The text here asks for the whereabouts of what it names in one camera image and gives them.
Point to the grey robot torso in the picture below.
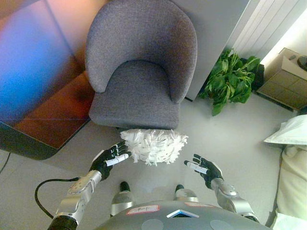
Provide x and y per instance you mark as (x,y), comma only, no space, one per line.
(156,218)

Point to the grey fabric armchair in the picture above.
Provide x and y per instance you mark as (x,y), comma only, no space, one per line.
(144,95)

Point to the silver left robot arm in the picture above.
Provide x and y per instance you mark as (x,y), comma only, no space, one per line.
(76,198)

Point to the white bed pillow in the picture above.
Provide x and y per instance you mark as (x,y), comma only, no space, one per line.
(290,131)

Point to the cream bedding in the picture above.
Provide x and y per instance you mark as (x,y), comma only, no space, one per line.
(292,187)

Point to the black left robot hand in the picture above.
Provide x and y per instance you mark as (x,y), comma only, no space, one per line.
(102,163)

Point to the brown wooden table dark edge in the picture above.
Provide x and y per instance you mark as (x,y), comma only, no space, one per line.
(48,115)

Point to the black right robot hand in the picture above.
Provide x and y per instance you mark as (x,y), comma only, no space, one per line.
(211,170)

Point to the grey tall cabinet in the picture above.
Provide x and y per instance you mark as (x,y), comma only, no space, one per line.
(216,36)

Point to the dark round item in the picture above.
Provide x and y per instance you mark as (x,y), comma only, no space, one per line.
(302,61)

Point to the white fringed pillow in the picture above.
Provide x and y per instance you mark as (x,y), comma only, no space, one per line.
(156,146)

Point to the green leafy potted plant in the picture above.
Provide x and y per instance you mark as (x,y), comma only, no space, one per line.
(227,81)

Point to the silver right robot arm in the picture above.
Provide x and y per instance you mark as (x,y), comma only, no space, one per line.
(230,194)

